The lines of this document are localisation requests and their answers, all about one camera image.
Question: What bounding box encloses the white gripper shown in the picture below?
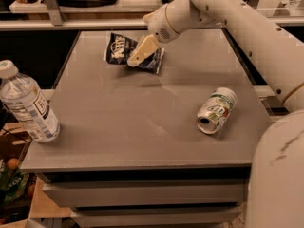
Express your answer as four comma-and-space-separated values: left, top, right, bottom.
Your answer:
127, 0, 217, 67

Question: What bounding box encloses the blue chip bag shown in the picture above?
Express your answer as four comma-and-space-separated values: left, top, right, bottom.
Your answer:
104, 33, 164, 74

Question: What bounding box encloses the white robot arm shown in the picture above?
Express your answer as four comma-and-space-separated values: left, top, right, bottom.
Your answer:
129, 0, 304, 228

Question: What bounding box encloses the clear plastic water bottle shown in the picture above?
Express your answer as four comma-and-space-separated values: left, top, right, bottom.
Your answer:
0, 60, 60, 143

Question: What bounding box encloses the green snack bag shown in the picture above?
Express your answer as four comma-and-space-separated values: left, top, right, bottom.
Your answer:
0, 161, 29, 207

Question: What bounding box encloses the crushed green soda can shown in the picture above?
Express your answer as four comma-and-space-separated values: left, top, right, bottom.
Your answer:
197, 87, 238, 135

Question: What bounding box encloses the cardboard box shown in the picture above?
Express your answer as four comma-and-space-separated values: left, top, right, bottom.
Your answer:
0, 123, 31, 167

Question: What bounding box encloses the upper grey drawer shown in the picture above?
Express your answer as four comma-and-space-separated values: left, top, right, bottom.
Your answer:
43, 179, 247, 208

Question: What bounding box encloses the grey drawer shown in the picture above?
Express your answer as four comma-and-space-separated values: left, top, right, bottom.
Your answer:
43, 179, 247, 208
71, 206, 241, 228

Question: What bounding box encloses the orange fruit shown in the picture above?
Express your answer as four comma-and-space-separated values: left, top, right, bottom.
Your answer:
7, 158, 19, 170

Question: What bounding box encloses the lower grey drawer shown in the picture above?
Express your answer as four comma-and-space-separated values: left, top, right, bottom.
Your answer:
71, 206, 241, 228

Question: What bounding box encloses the left metal bracket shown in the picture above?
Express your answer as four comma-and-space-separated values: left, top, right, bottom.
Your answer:
45, 0, 63, 26

